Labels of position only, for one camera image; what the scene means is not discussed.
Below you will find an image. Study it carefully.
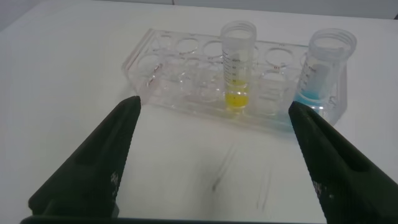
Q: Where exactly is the clear plastic test tube rack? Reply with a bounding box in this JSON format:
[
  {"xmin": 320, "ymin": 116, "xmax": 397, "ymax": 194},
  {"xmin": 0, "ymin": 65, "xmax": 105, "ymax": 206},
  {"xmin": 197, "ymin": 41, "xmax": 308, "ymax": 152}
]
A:
[{"xmin": 121, "ymin": 27, "xmax": 349, "ymax": 132}]

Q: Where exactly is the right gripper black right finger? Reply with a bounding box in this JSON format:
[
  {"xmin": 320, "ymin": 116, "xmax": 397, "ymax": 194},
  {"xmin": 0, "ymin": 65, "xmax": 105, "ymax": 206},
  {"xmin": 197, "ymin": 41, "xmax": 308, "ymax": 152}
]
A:
[{"xmin": 287, "ymin": 100, "xmax": 398, "ymax": 224}]

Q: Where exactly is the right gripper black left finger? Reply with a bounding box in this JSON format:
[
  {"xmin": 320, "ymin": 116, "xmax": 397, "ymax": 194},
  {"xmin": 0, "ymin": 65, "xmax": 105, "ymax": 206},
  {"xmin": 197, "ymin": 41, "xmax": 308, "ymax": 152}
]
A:
[{"xmin": 27, "ymin": 95, "xmax": 142, "ymax": 219}]

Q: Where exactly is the blue pigment test tube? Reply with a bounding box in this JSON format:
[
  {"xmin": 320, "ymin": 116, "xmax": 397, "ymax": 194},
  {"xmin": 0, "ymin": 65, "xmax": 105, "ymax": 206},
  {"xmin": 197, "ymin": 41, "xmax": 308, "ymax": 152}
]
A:
[{"xmin": 293, "ymin": 27, "xmax": 358, "ymax": 126}]

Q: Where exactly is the yellow pigment test tube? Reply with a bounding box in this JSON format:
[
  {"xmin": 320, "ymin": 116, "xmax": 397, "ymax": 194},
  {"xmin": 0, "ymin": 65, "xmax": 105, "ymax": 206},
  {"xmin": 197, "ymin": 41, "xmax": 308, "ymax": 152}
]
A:
[{"xmin": 220, "ymin": 20, "xmax": 258, "ymax": 113}]

